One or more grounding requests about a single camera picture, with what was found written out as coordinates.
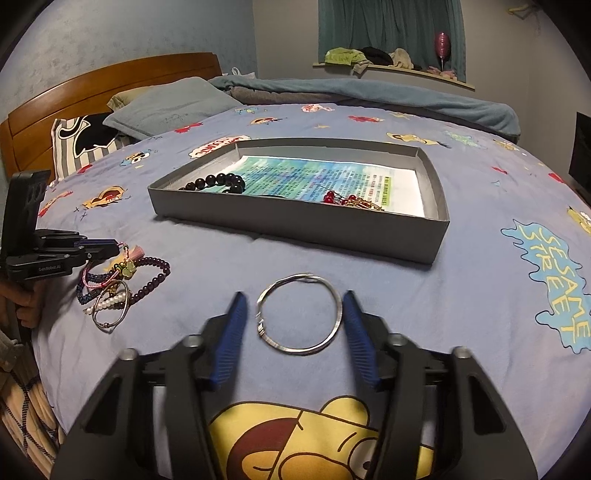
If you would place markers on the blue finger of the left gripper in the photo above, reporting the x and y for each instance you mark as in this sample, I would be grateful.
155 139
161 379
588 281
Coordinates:
99 243

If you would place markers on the teal window curtain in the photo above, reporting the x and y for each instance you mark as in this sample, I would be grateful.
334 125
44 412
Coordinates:
388 25

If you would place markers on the black tv monitor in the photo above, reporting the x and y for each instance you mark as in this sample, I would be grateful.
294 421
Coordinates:
580 165

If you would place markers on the grey shallow cardboard box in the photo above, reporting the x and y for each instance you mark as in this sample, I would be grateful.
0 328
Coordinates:
399 236

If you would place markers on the pink balloon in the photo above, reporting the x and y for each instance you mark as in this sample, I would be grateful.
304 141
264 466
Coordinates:
442 48

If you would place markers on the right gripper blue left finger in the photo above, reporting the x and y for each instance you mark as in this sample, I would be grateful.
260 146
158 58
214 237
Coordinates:
227 346

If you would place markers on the person's left hand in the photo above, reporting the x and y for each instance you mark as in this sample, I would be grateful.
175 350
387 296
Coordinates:
29 300

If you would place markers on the grey-blue pillow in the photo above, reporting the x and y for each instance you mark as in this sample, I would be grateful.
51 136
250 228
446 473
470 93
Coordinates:
144 112

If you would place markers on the black cloth on sill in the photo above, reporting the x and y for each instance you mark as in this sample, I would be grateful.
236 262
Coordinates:
377 56

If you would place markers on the beige cloth on sill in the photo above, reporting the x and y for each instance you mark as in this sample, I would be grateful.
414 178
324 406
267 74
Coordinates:
401 59

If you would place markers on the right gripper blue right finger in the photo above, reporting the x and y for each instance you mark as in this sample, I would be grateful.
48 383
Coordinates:
364 333

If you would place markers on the green cloth on sill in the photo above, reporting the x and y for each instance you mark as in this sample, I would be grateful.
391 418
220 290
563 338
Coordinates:
344 56

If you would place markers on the red bead gold ornament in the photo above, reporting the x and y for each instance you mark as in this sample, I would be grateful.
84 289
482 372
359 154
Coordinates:
334 198

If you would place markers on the silver metal bangle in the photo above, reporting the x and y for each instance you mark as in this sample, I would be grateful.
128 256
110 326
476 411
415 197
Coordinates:
299 315

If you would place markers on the colourful printed paper sheet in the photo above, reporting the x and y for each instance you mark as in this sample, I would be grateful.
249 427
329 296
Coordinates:
395 189

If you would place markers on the cartoon print blue bedsheet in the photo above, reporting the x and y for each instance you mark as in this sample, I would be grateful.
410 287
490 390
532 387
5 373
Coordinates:
511 280

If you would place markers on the wooden window sill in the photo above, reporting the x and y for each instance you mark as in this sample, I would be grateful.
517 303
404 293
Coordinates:
332 68

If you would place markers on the striped black white pillow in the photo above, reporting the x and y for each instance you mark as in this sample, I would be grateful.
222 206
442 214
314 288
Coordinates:
82 141

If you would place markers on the wooden headboard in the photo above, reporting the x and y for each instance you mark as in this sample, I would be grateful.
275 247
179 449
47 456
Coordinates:
25 132

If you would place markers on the blue folded blanket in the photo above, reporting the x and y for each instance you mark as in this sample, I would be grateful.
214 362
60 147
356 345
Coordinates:
491 117

